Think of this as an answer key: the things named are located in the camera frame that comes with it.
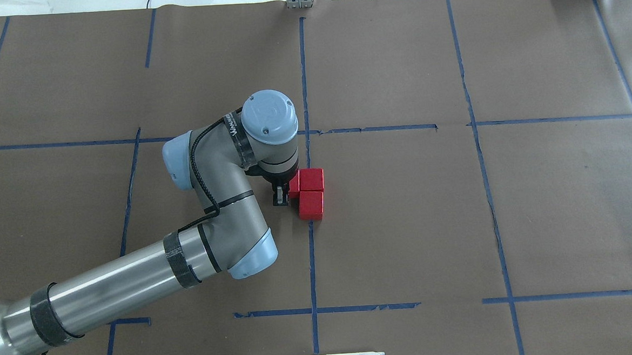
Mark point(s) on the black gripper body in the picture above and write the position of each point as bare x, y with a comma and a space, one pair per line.
280, 180

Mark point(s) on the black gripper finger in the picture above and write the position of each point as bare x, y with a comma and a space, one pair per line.
280, 194

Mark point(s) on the red cube block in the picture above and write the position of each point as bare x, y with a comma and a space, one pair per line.
294, 186
311, 180
311, 205

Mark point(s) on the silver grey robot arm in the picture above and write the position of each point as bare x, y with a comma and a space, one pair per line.
216, 161

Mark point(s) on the brown paper table cover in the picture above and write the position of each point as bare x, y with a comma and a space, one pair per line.
477, 158

